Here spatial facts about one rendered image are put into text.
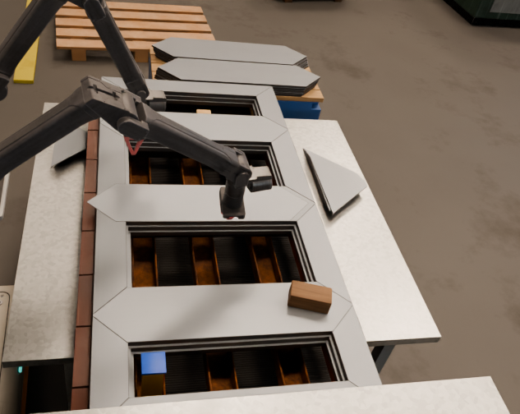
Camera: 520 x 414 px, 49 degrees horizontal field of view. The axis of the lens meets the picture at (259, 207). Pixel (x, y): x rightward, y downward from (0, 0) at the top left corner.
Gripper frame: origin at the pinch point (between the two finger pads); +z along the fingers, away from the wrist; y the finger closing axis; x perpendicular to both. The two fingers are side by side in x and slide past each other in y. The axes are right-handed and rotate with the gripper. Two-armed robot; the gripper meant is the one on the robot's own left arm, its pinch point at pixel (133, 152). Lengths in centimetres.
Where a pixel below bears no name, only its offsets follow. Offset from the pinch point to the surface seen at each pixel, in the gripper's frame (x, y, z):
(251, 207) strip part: -37.9, -19.6, 11.5
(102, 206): 10.9, -16.5, 11.6
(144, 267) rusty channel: -2.2, -22.1, 32.0
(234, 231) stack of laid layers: -30.8, -26.0, 16.8
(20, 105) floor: 52, 189, 50
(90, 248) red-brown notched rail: 14.8, -29.1, 19.1
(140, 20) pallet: -31, 294, 13
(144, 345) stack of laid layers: 3, -66, 26
